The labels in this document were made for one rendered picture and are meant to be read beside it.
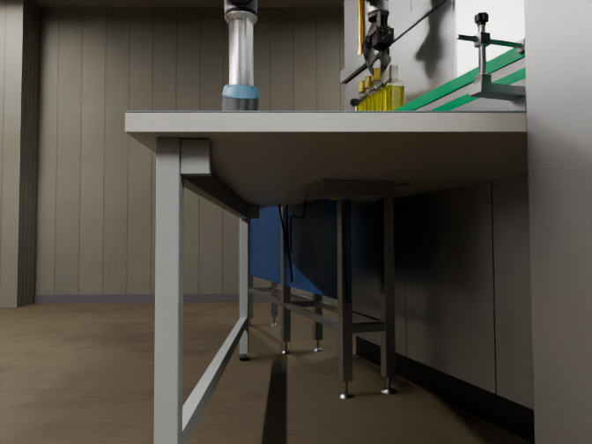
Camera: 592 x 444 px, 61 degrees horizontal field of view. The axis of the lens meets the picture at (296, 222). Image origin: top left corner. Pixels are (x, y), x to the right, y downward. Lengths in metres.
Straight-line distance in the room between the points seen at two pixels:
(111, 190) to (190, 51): 1.50
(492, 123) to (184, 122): 0.50
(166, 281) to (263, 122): 0.31
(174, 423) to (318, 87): 4.21
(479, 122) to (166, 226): 0.55
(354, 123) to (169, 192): 0.33
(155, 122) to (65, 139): 4.32
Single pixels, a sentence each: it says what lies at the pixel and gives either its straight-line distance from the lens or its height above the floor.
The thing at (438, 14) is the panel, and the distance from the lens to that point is 1.86.
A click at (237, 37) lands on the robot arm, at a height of 1.24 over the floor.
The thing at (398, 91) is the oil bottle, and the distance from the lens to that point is 1.77.
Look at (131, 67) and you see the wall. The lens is 5.13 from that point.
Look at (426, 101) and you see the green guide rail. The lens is 1.52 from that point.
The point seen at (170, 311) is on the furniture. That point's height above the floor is 0.42.
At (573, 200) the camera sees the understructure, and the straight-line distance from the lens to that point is 0.83.
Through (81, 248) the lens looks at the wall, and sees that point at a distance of 5.01.
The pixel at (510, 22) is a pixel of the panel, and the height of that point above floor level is 1.13.
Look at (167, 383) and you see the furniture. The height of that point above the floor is 0.30.
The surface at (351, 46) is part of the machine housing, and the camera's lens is 2.58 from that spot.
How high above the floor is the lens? 0.53
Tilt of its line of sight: 3 degrees up
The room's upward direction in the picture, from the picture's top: straight up
